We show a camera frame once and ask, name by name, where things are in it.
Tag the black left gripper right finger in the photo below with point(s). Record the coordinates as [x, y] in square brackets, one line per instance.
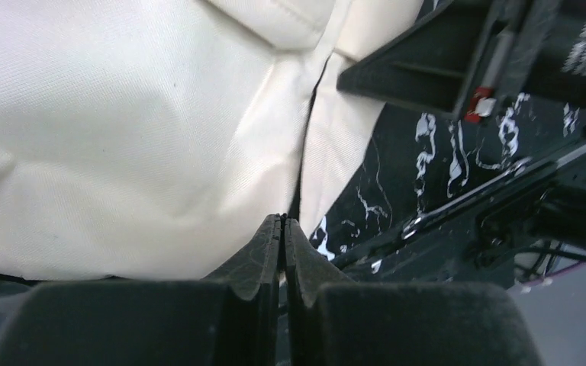
[334, 320]

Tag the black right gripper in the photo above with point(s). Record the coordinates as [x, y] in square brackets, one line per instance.
[471, 59]

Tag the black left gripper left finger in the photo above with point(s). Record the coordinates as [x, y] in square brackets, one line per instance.
[227, 318]

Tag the beige student backpack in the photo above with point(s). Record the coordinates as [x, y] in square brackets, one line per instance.
[149, 139]

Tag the steel wrench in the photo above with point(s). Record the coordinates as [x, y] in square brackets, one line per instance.
[424, 220]

